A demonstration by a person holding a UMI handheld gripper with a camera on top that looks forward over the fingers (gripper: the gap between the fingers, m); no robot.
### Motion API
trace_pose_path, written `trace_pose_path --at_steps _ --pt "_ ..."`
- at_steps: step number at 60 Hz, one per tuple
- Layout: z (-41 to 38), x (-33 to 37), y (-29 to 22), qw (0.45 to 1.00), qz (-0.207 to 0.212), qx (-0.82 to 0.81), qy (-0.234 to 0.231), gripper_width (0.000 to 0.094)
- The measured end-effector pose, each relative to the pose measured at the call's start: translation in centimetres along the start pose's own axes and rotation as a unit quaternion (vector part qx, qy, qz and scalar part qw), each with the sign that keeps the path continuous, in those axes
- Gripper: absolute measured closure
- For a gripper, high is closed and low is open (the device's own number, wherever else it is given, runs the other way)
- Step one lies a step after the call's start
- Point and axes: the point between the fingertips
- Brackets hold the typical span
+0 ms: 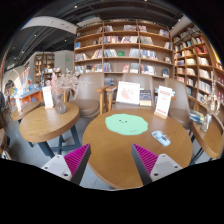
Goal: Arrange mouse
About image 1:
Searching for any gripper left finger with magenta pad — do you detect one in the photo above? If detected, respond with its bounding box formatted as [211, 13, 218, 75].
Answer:
[42, 144, 91, 185]

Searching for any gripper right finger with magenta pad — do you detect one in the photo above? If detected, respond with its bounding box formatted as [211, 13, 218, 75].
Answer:
[131, 144, 182, 185]

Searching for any white computer mouse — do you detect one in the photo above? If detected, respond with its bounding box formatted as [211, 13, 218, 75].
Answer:
[152, 131, 171, 146]

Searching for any green smiley mouse pad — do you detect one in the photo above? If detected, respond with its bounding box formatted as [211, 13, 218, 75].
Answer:
[105, 114, 148, 135]

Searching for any round wooden table left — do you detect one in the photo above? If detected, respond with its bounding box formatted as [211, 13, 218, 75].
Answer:
[19, 102, 81, 158]

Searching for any round wooden table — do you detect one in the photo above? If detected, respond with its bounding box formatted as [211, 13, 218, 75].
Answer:
[19, 102, 81, 158]
[190, 117, 224, 165]
[82, 109, 193, 189]

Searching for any round wooden table centre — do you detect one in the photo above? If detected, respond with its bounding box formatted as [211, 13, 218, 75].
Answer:
[82, 109, 193, 189]

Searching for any beige armchair right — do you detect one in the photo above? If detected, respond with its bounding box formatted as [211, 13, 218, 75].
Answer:
[165, 78, 192, 129]

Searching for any beige armchair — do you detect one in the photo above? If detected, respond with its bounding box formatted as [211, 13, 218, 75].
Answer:
[72, 72, 108, 117]
[106, 73, 155, 111]
[165, 78, 192, 129]

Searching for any round wooden table right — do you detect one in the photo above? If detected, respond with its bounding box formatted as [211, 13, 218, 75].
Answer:
[190, 117, 224, 165]

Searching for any white sign on left table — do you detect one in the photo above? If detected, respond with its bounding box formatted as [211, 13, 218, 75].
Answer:
[42, 86, 54, 109]

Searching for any white red sign stand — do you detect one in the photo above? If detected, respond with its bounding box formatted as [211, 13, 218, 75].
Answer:
[154, 86, 172, 119]

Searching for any dark book on stand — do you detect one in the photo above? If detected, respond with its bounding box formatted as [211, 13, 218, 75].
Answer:
[140, 90, 152, 106]

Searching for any beige armchair left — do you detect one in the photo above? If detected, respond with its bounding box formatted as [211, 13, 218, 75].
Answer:
[72, 72, 108, 117]

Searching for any small wooden table far left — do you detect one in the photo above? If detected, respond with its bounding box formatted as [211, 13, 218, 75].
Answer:
[11, 101, 41, 121]

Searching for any white picture display card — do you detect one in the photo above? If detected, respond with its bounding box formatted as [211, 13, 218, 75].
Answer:
[116, 81, 140, 105]

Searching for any glass vase with pink flowers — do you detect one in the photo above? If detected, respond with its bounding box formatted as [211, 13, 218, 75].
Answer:
[46, 70, 79, 114]

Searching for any beige armchair middle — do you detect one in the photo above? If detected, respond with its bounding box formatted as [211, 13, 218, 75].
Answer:
[106, 73, 155, 111]

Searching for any glass vase with dried flowers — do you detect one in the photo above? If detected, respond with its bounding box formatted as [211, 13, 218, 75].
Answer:
[201, 88, 220, 133]

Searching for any wooden bookshelf far left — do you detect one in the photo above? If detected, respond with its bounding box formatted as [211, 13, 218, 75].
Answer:
[34, 53, 55, 86]

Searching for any wooden bookshelf right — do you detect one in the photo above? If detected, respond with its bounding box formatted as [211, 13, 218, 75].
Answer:
[172, 22, 224, 128]

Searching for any large wooden bookshelf centre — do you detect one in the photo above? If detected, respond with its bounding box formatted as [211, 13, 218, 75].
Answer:
[73, 18, 175, 80]

